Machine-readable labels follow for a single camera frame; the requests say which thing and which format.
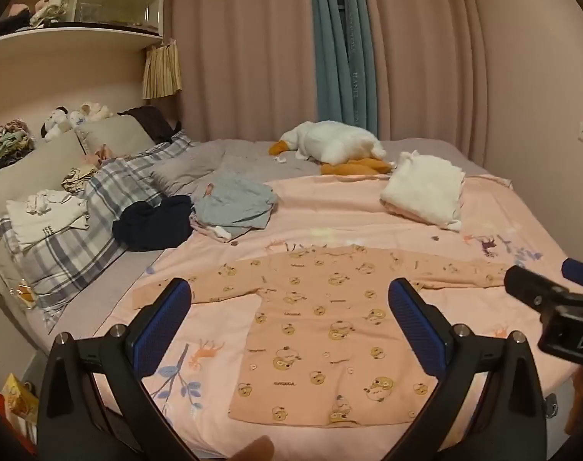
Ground white wall shelf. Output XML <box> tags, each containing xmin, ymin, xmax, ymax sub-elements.
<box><xmin>0</xmin><ymin>0</ymin><xmax>169</xmax><ymax>51</ymax></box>

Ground dark brown cloth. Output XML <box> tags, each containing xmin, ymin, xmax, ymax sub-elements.
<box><xmin>118</xmin><ymin>106</ymin><xmax>181</xmax><ymax>144</ymax></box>

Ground black yellow striped cloth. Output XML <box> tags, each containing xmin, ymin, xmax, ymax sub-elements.
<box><xmin>61</xmin><ymin>166</ymin><xmax>97</xmax><ymax>195</ymax></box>

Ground small beige pillow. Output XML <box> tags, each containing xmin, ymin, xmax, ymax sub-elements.
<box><xmin>75</xmin><ymin>114</ymin><xmax>158</xmax><ymax>159</ymax></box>

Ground plaid grey pillow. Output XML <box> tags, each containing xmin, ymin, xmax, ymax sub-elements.
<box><xmin>0</xmin><ymin>129</ymin><xmax>196</xmax><ymax>332</ymax></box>

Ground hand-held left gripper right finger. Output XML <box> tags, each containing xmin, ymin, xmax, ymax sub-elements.
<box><xmin>387</xmin><ymin>277</ymin><xmax>548</xmax><ymax>461</ymax></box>

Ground small pink white cloth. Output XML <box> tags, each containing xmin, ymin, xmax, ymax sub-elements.
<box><xmin>190</xmin><ymin>216</ymin><xmax>234</xmax><ymax>243</ymax></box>

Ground white and orange clothes pile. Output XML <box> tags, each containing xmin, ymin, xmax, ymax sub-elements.
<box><xmin>268</xmin><ymin>121</ymin><xmax>395</xmax><ymax>176</ymax></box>

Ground floral patterned cloth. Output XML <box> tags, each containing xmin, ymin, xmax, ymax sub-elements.
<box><xmin>0</xmin><ymin>119</ymin><xmax>37</xmax><ymax>176</ymax></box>

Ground peach cartoon print shirt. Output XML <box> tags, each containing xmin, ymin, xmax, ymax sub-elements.
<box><xmin>130</xmin><ymin>244</ymin><xmax>510</xmax><ymax>429</ymax></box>

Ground white folded cloth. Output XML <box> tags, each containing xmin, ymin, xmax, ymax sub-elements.
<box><xmin>379</xmin><ymin>151</ymin><xmax>466</xmax><ymax>231</ymax></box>

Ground large beige pillow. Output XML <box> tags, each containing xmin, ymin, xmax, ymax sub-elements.
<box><xmin>0</xmin><ymin>132</ymin><xmax>88</xmax><ymax>241</ymax></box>

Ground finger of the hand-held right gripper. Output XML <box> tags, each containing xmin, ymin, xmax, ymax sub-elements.
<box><xmin>561</xmin><ymin>258</ymin><xmax>583</xmax><ymax>294</ymax></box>
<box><xmin>504</xmin><ymin>264</ymin><xmax>573</xmax><ymax>309</ymax></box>

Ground white printed cloth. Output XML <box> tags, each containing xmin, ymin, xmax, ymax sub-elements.
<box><xmin>5</xmin><ymin>189</ymin><xmax>89</xmax><ymax>253</ymax></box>

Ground white cloth pile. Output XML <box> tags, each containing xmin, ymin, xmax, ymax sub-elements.
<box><xmin>29</xmin><ymin>0</ymin><xmax>68</xmax><ymax>27</ymax></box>

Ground beige plush toy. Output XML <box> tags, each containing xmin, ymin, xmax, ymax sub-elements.
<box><xmin>70</xmin><ymin>102</ymin><xmax>114</xmax><ymax>123</ymax></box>

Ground pink curtain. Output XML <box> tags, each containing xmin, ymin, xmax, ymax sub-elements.
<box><xmin>169</xmin><ymin>0</ymin><xmax>583</xmax><ymax>178</ymax></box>

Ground grey cloth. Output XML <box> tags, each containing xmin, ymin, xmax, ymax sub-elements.
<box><xmin>190</xmin><ymin>173</ymin><xmax>279</xmax><ymax>241</ymax></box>

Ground pink animal print blanket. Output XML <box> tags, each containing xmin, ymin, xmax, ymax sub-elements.
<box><xmin>87</xmin><ymin>173</ymin><xmax>580</xmax><ymax>461</ymax></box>

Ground small yellow curtain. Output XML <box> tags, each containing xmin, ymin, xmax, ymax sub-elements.
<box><xmin>142</xmin><ymin>41</ymin><xmax>183</xmax><ymax>101</ymax></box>

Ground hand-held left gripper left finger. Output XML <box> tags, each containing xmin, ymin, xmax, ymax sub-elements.
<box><xmin>37</xmin><ymin>277</ymin><xmax>210</xmax><ymax>461</ymax></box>

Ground yellow box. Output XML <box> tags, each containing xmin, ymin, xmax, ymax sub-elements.
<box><xmin>0</xmin><ymin>373</ymin><xmax>40</xmax><ymax>426</ymax></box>

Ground teal curtain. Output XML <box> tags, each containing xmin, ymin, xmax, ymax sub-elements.
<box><xmin>309</xmin><ymin>0</ymin><xmax>379</xmax><ymax>138</ymax></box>

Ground navy cloth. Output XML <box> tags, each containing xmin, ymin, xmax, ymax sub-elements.
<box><xmin>113</xmin><ymin>195</ymin><xmax>194</xmax><ymax>252</ymax></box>

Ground person's left hand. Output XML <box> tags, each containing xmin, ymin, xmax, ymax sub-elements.
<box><xmin>221</xmin><ymin>436</ymin><xmax>275</xmax><ymax>461</ymax></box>

